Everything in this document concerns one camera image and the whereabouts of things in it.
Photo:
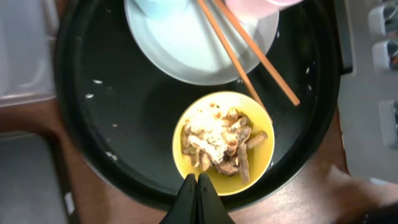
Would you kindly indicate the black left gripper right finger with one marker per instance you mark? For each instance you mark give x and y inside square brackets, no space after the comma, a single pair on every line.
[210,207]

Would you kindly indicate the round black tray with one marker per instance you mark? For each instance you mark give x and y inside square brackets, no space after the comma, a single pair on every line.
[121,110]

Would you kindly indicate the right wooden chopstick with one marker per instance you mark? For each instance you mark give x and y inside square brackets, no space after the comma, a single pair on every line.
[264,60]

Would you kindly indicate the wooden chopstick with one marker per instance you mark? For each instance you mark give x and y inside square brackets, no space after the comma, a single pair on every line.
[214,25]
[264,60]

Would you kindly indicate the blue cup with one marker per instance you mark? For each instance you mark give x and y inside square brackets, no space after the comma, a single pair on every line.
[160,7]

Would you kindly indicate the clear plastic bin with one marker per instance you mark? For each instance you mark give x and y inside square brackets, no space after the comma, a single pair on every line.
[28,32]

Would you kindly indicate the yellow bowl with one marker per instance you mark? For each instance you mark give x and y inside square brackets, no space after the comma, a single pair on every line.
[259,158]

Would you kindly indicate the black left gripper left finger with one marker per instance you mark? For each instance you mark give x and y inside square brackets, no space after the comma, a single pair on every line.
[184,209]

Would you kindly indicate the left wooden chopstick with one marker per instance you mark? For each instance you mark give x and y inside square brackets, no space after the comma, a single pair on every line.
[214,25]

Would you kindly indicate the pink cup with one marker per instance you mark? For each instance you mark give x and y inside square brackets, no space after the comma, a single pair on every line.
[257,9]

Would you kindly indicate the food leftovers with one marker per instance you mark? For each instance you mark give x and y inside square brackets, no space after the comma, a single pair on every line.
[220,138]

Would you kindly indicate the grey plate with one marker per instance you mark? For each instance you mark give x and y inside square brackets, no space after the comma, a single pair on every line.
[184,46]

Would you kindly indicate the grey dishwasher rack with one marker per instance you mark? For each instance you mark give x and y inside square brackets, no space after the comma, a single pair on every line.
[367,100]

